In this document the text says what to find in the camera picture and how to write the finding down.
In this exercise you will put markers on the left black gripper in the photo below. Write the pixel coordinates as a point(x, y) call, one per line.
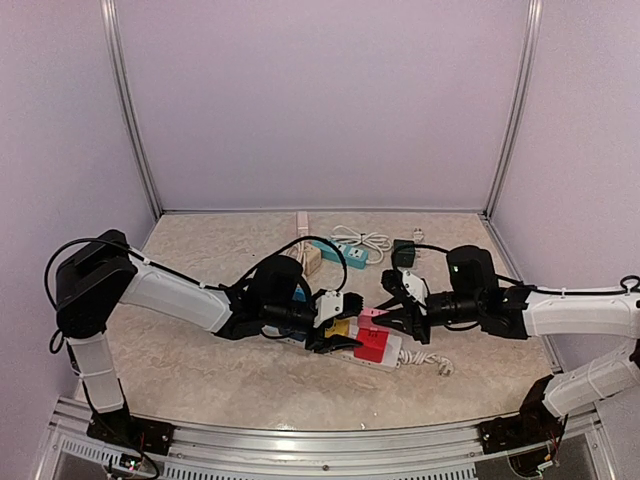
point(321, 344)

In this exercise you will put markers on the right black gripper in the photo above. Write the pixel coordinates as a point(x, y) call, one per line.
point(411, 316)

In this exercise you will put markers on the yellow cube socket adapter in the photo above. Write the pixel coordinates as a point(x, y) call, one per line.
point(340, 328)

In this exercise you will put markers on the pink plug adapter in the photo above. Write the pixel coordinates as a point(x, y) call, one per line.
point(365, 320)

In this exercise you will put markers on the red cube socket adapter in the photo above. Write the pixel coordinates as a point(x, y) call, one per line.
point(373, 345)

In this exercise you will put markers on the white multicolour power strip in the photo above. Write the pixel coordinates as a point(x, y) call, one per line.
point(396, 356)

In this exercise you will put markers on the dark blue cube socket adapter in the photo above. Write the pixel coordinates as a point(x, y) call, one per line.
point(286, 333)

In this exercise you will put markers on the light blue adapter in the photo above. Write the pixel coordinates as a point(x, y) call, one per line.
point(299, 295)

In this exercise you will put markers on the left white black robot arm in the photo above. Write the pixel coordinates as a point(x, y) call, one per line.
point(86, 278)

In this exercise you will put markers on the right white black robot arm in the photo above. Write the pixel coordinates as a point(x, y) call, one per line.
point(511, 309)

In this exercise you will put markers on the dark green cube adapter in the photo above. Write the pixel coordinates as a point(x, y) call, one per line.
point(404, 253)

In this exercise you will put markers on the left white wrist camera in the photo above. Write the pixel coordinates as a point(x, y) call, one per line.
point(331, 303)

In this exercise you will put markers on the teal power strip with cord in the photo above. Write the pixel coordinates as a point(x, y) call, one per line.
point(360, 249)

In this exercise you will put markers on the aluminium front frame rail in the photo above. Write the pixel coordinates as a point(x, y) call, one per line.
point(200, 451)

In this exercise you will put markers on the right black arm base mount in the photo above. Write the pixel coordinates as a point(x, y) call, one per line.
point(533, 423)

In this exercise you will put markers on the right aluminium corner post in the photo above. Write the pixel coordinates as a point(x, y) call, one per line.
point(517, 106)

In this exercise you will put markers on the aluminium corner post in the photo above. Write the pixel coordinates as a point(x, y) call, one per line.
point(517, 106)
point(115, 48)

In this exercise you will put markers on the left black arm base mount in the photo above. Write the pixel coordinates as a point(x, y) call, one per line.
point(121, 428)

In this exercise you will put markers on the left aluminium corner post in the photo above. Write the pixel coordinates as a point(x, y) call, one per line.
point(115, 48)

